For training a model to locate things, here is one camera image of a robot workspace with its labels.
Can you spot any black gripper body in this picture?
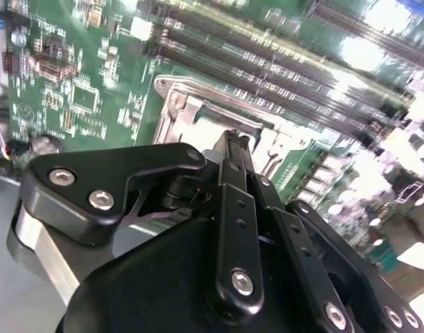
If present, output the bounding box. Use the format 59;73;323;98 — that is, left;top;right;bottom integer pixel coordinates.
55;215;316;333

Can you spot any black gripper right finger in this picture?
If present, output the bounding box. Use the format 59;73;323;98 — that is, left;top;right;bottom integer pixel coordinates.
239;134;424;333

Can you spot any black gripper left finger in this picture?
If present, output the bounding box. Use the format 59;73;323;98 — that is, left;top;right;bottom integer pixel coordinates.
19;130;265;315

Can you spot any silver CPU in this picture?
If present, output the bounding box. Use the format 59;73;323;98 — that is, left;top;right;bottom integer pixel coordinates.
193;110;264;150

